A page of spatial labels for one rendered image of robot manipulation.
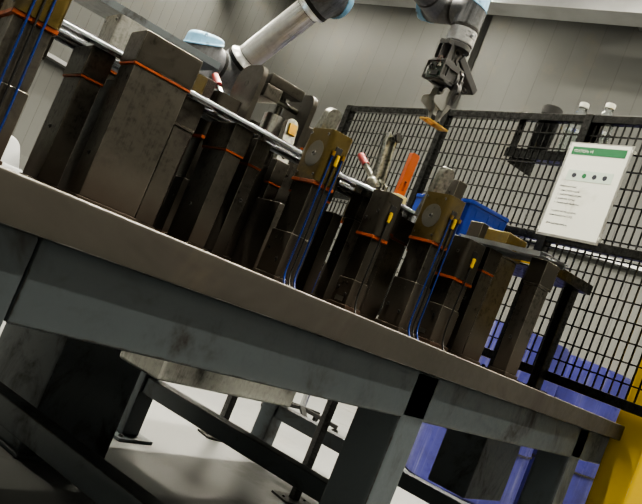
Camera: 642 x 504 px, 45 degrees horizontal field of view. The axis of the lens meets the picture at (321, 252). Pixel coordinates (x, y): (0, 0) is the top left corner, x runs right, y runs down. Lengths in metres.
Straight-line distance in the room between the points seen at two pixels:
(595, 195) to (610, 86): 10.02
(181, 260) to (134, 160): 0.74
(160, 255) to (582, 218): 1.83
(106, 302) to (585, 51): 12.24
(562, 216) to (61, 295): 1.92
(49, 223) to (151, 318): 0.19
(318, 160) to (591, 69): 11.10
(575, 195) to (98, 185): 1.50
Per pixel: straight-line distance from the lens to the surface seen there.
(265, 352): 0.92
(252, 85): 1.99
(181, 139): 1.66
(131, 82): 1.46
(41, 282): 0.71
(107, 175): 1.45
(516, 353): 1.88
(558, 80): 12.73
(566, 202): 2.47
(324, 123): 1.72
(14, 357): 2.42
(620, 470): 2.19
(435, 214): 1.85
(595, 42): 12.85
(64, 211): 0.65
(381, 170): 2.21
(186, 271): 0.74
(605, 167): 2.45
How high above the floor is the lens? 0.69
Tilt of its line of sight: 4 degrees up
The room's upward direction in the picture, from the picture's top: 22 degrees clockwise
